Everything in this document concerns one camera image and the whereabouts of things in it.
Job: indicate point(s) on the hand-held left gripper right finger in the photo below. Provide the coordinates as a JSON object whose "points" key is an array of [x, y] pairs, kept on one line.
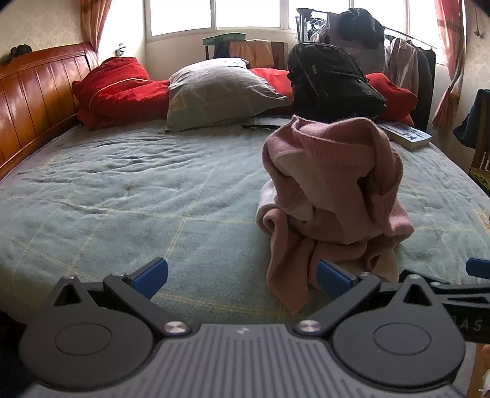
{"points": [[333, 279]]}

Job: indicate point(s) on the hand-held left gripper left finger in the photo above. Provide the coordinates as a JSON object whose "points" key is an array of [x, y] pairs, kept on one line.
{"points": [[151, 277]]}

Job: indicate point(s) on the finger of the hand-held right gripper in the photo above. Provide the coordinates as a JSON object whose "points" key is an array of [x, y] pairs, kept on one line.
{"points": [[480, 268]]}

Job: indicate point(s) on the pink and white sweater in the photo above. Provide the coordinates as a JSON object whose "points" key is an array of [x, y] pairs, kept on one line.
{"points": [[337, 164]]}

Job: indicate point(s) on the clothes rack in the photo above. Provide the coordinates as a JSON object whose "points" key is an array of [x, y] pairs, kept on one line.
{"points": [[300, 23]]}

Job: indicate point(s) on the wooden chair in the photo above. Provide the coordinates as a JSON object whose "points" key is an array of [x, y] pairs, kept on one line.
{"points": [[480, 164]]}

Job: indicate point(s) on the dark teal cloth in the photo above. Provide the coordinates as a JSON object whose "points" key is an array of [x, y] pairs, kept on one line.
{"points": [[476, 118]]}

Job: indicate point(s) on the paperback book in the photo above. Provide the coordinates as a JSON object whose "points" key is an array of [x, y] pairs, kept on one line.
{"points": [[405, 136]]}

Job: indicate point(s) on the red quilt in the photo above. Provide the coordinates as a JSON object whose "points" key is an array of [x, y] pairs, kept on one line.
{"points": [[394, 99]]}

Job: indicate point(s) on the red pillow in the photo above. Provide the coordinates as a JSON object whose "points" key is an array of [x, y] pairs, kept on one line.
{"points": [[115, 92]]}

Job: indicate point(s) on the grey green pillow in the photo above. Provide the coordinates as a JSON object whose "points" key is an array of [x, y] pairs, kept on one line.
{"points": [[218, 92]]}

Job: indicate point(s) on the black backpack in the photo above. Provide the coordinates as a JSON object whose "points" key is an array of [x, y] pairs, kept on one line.
{"points": [[329, 80]]}

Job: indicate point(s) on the wooden headboard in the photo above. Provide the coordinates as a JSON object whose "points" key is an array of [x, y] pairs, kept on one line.
{"points": [[34, 99]]}

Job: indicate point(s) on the beige hanging jacket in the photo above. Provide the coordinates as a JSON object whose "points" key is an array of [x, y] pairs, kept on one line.
{"points": [[400, 65]]}

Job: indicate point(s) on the orange curtain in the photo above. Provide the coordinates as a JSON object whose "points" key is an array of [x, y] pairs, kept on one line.
{"points": [[451, 46], [95, 23]]}

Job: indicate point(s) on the brown hanging garment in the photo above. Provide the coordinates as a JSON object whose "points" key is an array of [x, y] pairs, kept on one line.
{"points": [[356, 53]]}

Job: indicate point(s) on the brown cardboard box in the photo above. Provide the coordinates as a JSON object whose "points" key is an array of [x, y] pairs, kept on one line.
{"points": [[260, 51]]}

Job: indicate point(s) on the black fluffy garment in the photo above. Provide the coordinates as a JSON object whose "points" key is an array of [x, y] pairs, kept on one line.
{"points": [[361, 23]]}

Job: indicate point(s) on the small black cloth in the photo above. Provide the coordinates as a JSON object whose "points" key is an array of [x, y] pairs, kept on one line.
{"points": [[17, 51]]}

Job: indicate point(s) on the wall hook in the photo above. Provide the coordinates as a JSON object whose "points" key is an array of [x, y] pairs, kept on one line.
{"points": [[120, 49]]}

